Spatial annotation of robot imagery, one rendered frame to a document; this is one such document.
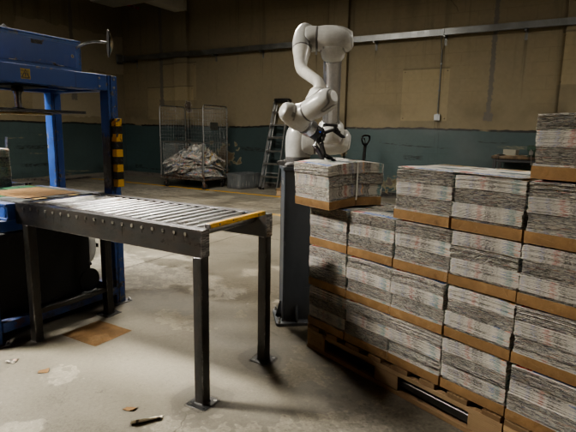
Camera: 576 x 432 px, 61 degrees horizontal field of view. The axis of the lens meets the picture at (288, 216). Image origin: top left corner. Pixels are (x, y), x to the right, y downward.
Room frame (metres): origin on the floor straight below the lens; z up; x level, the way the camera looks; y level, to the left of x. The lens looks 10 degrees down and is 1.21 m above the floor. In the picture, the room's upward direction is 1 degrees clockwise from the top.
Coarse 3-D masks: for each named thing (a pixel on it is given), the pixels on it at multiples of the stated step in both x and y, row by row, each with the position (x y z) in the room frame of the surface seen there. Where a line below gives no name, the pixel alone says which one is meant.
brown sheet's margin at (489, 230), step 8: (456, 224) 1.91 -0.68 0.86; (464, 224) 1.88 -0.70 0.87; (472, 224) 1.85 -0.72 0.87; (480, 224) 1.83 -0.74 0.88; (480, 232) 1.83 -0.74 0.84; (488, 232) 1.81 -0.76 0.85; (496, 232) 1.78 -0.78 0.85; (504, 232) 1.76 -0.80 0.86; (512, 232) 1.74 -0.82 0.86; (520, 232) 1.71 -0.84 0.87; (520, 240) 1.71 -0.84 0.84
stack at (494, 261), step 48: (336, 240) 2.45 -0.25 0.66; (384, 240) 2.21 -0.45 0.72; (432, 240) 2.00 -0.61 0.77; (480, 240) 1.84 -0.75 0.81; (384, 288) 2.19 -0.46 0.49; (432, 288) 1.98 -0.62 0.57; (336, 336) 2.44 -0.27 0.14; (384, 336) 2.18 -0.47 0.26; (432, 336) 1.97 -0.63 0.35; (480, 336) 1.80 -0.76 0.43; (384, 384) 2.16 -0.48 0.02; (432, 384) 1.96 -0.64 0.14; (480, 384) 1.79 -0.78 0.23
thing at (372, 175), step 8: (360, 160) 2.65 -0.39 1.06; (368, 168) 2.51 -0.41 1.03; (376, 168) 2.55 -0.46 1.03; (368, 176) 2.51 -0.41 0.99; (376, 176) 2.55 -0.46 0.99; (360, 184) 2.49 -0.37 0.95; (368, 184) 2.53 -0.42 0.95; (376, 184) 2.56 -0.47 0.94; (360, 192) 2.49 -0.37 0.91; (368, 192) 2.53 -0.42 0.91; (376, 192) 2.56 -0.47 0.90
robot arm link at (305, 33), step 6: (300, 24) 2.77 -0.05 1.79; (306, 24) 2.75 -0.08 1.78; (300, 30) 2.72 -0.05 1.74; (306, 30) 2.71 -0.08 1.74; (312, 30) 2.70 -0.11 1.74; (294, 36) 2.72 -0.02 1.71; (300, 36) 2.69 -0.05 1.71; (306, 36) 2.69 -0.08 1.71; (312, 36) 2.69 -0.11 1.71; (294, 42) 2.69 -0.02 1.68; (306, 42) 2.67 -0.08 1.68; (312, 42) 2.69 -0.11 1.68; (312, 48) 2.71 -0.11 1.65
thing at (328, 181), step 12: (300, 168) 2.54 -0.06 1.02; (312, 168) 2.46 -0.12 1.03; (324, 168) 2.38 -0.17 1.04; (336, 168) 2.38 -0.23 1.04; (348, 168) 2.43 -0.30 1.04; (300, 180) 2.55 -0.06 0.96; (312, 180) 2.47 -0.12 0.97; (324, 180) 2.39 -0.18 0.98; (336, 180) 2.39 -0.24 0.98; (348, 180) 2.44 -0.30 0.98; (300, 192) 2.56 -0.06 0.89; (312, 192) 2.48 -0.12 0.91; (324, 192) 2.40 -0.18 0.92; (336, 192) 2.40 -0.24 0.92; (348, 192) 2.45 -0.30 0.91
